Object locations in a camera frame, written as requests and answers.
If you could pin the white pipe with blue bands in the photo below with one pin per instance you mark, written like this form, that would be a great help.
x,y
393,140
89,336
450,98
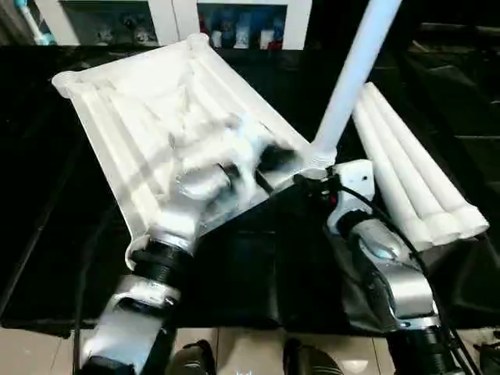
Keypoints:
x,y
37,27

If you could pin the dark left robot foot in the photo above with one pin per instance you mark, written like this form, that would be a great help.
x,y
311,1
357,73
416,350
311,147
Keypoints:
x,y
193,359

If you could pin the white plastic table top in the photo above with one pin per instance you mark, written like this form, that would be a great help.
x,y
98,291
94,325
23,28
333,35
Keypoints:
x,y
129,109

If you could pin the white glass door cabinet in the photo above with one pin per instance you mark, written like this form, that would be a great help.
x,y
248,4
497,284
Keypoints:
x,y
172,19

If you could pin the dark robot foot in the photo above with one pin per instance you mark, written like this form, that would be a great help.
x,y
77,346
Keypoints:
x,y
308,359
193,359

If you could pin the dark right robot foot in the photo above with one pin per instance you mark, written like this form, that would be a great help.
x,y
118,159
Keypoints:
x,y
308,359

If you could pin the white mug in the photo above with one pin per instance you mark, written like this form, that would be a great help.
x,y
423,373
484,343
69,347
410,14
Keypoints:
x,y
216,40
266,40

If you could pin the small white figurine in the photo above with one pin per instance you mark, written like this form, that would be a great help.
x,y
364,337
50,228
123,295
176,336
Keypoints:
x,y
105,36

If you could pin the red bottle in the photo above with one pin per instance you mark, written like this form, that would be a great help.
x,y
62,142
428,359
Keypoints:
x,y
204,24

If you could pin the white blue patterned container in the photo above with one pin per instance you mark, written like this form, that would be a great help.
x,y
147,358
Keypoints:
x,y
242,33

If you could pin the black work mat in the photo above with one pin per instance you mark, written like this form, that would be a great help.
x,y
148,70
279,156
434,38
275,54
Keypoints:
x,y
39,195

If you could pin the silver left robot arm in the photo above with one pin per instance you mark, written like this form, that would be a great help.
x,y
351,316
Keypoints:
x,y
172,230

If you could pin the small red object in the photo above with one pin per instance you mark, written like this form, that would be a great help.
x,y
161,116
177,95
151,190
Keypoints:
x,y
276,45

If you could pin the dark metal bar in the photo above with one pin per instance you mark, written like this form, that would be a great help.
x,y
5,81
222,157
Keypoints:
x,y
461,28

